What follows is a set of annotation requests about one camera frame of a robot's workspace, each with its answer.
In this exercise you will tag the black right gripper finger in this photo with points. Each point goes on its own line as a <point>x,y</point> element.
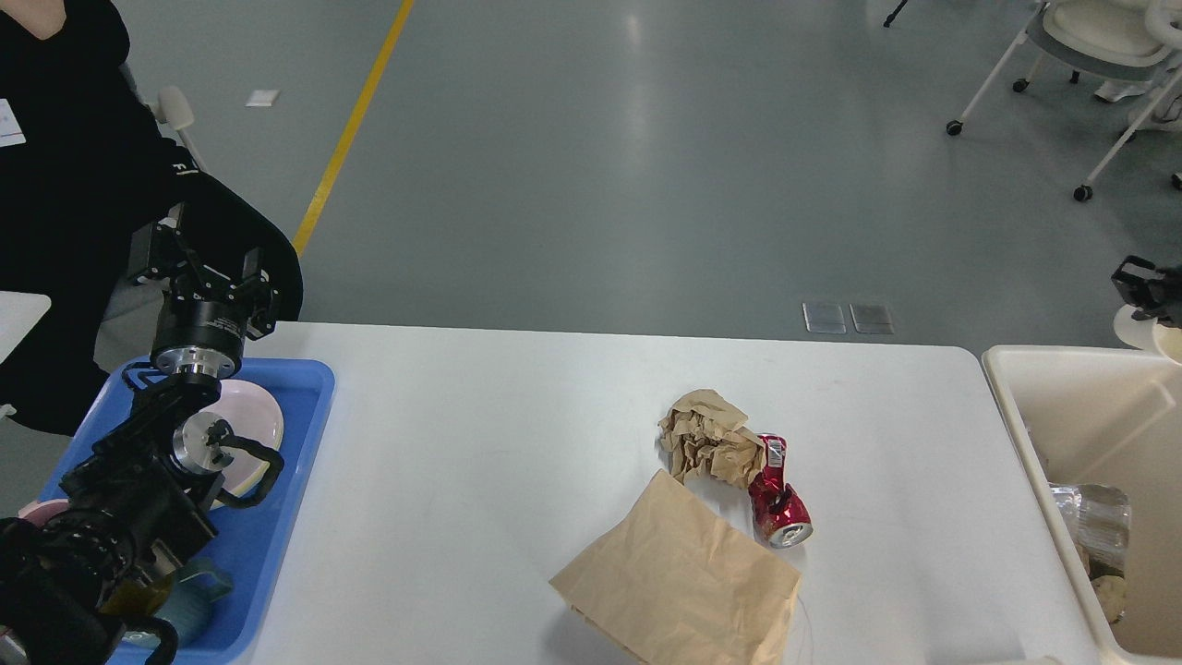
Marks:
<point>1154,293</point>

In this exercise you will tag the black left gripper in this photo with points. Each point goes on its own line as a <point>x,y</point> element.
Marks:
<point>205,318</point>

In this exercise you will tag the pink plate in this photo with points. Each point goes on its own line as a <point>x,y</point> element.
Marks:
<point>252,413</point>

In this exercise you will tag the silver foil wrapper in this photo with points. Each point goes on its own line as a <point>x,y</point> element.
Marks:
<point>1098,520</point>

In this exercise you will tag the pink mug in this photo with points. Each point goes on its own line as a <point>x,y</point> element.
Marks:
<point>38,513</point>

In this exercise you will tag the brown paper ball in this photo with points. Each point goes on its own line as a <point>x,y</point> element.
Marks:
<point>706,435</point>

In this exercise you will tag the brown paper bag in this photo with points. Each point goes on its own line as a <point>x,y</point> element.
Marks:
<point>674,583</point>

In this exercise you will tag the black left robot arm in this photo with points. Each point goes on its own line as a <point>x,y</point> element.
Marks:
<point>139,507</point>

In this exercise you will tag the white plastic bin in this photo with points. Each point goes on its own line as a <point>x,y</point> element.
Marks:
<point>1082,415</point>

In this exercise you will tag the person in black clothes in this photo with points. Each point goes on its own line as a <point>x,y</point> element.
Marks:
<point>84,166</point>

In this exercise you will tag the white paper scrap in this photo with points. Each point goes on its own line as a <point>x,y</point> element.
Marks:
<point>262,98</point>

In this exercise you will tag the white table corner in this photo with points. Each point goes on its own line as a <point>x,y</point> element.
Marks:
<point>20,311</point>

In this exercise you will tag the white office chair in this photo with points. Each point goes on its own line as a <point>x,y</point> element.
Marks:
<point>1112,40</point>

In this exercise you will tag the blue plastic tray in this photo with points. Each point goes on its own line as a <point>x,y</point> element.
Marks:
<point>251,543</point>

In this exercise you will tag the right clear floor plate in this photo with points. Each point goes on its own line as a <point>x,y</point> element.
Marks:
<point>872,319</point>

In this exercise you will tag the clear floor plate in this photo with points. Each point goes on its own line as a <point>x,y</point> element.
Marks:
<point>824,318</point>
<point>872,319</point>

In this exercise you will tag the crumpled brown napkin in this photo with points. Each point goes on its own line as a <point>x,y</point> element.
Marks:
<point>1112,594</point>

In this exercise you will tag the teal mug yellow inside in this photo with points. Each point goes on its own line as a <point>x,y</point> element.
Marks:
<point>185,599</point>

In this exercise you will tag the left clear floor plate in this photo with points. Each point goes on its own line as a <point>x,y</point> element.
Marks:
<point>824,318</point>

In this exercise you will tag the crushed red soda can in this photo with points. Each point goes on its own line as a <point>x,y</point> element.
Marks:
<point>780,518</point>

